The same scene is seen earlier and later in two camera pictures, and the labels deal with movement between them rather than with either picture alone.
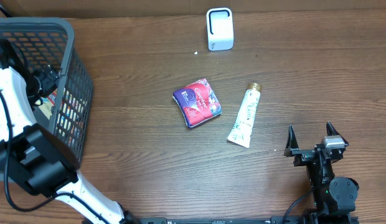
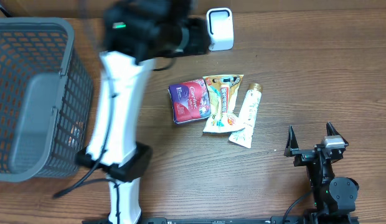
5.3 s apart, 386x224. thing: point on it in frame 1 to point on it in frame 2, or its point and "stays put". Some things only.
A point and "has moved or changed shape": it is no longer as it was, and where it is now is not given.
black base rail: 332,219 stays put
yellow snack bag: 48,102 to 222,91
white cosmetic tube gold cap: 241,130 stays put
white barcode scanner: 220,25 stays put
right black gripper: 302,156 stays put
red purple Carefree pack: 197,103 has moved or changed shape
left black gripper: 48,80 to 200,43
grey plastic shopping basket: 32,43 stays put
